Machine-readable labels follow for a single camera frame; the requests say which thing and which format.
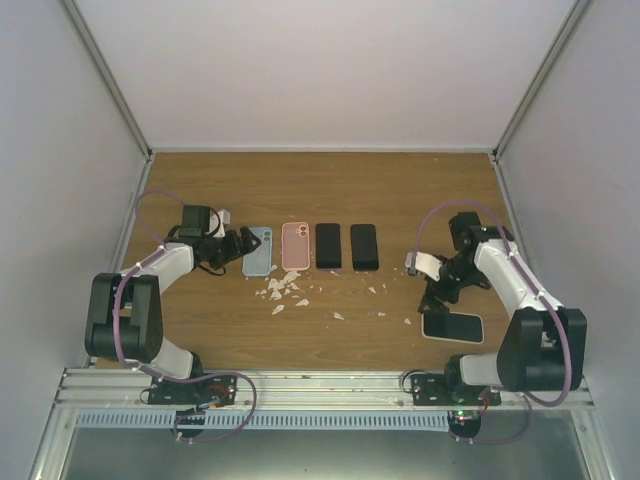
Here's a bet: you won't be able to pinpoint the black phone from blue case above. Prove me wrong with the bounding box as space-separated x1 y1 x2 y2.
350 224 379 272

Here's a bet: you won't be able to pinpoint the pink phone case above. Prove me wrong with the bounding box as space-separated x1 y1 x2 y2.
281 222 310 272

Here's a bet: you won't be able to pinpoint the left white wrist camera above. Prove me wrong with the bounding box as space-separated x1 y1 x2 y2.
208 209 231 238

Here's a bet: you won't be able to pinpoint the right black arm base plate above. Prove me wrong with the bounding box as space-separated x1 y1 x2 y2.
399 370 502 407

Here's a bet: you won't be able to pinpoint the grey slotted cable duct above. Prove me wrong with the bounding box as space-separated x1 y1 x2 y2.
76 409 449 432

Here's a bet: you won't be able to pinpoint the aluminium front rail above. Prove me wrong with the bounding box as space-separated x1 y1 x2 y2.
53 367 596 409

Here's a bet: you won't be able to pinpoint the left aluminium corner post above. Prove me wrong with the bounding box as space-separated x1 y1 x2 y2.
59 0 153 163

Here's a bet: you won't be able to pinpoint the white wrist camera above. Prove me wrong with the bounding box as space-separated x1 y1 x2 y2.
208 209 231 238
405 252 443 281

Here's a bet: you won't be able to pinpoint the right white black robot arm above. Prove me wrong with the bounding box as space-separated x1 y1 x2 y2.
405 212 587 407

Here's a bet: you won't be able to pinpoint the purple black phone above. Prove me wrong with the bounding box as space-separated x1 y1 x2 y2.
315 223 342 270

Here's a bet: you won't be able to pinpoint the right aluminium corner post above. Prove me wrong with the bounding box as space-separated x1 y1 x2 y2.
491 0 593 163

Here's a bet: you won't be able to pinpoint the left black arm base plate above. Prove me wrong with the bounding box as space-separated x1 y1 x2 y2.
139 375 238 408

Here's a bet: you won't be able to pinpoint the white debris flakes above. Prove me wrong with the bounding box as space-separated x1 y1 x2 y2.
231 265 417 325

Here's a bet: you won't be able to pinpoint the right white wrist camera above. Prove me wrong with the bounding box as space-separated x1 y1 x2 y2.
405 252 443 281

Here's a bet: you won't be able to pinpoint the aluminium corner post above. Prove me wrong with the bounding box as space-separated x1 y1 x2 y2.
59 0 153 163
491 0 593 163

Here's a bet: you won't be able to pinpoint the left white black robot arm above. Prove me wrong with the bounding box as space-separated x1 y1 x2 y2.
84 205 261 404

